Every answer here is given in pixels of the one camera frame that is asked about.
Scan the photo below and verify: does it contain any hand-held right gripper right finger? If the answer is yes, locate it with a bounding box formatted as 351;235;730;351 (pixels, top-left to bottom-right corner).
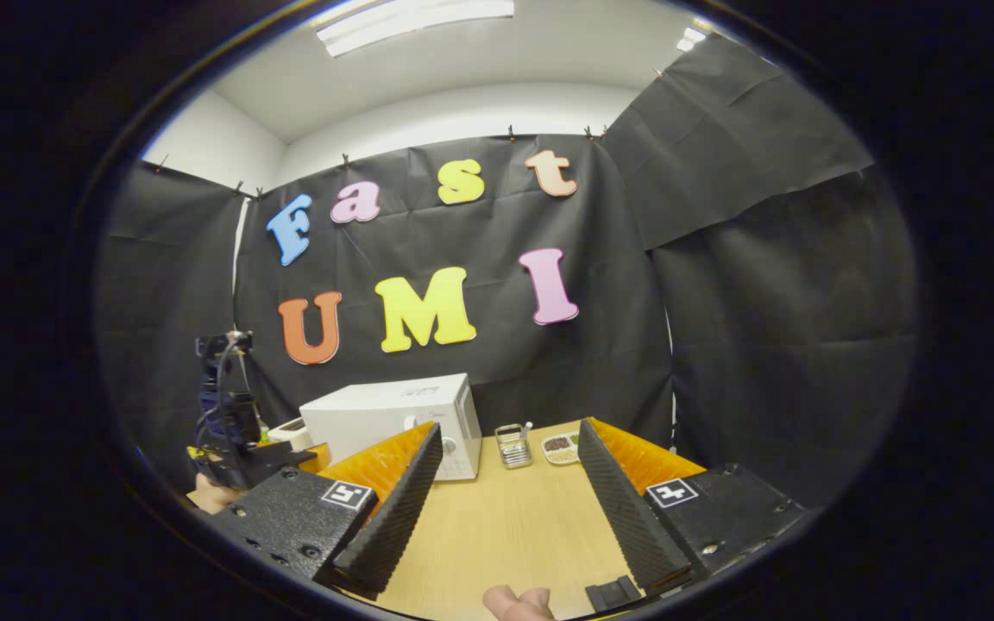
577;417;808;596

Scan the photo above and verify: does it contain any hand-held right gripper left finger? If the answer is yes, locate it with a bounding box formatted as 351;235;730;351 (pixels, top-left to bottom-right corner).
204;421;444;602

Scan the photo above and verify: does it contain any white microwave oven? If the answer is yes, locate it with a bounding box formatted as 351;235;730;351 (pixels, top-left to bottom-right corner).
299;373;482;482

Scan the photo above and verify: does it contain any cream toaster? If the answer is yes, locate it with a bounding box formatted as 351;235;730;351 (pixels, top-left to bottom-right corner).
268;417;315;451

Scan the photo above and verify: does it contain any white divided dish of beans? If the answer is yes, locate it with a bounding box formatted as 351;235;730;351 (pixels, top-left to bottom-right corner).
541;431;582;467

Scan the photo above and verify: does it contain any long ceiling light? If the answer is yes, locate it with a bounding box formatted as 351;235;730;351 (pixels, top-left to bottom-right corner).
316;0;515;58

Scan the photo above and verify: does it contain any metal wire utensil holder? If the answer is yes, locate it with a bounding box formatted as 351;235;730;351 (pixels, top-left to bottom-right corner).
494;423;534;469

